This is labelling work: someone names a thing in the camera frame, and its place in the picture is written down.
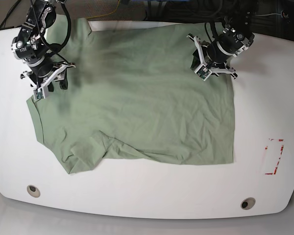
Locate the table grommet hole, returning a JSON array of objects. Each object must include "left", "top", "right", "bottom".
[
  {"left": 241, "top": 197, "right": 256, "bottom": 210},
  {"left": 26, "top": 185, "right": 41, "bottom": 198}
]

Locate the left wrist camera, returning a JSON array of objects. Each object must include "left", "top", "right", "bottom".
[{"left": 194, "top": 65, "right": 212, "bottom": 81}]

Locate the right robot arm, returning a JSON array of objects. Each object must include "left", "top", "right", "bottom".
[{"left": 11, "top": 0, "right": 75, "bottom": 100}]

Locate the green t-shirt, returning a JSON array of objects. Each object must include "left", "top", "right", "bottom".
[{"left": 27, "top": 18, "right": 235, "bottom": 174}]

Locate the red tape marking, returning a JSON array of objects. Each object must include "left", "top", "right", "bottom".
[{"left": 262, "top": 139, "right": 285, "bottom": 175}]

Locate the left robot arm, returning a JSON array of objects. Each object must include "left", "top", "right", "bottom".
[{"left": 187, "top": 0, "right": 258, "bottom": 81}]

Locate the right table grommet hole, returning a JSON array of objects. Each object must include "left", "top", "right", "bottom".
[{"left": 241, "top": 197, "right": 256, "bottom": 210}]

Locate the left table grommet hole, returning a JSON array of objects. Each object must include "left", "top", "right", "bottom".
[{"left": 26, "top": 185, "right": 41, "bottom": 198}]

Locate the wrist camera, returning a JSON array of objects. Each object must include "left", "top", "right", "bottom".
[
  {"left": 33, "top": 87, "right": 49, "bottom": 101},
  {"left": 194, "top": 65, "right": 212, "bottom": 81}
]

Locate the yellow cable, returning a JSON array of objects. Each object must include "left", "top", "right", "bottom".
[{"left": 85, "top": 0, "right": 121, "bottom": 20}]

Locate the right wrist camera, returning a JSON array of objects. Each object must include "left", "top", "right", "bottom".
[{"left": 33, "top": 87, "right": 49, "bottom": 101}]

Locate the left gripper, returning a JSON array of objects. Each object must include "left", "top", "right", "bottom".
[{"left": 187, "top": 34, "right": 238, "bottom": 79}]

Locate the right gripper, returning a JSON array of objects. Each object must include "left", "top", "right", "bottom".
[{"left": 20, "top": 61, "right": 75, "bottom": 93}]

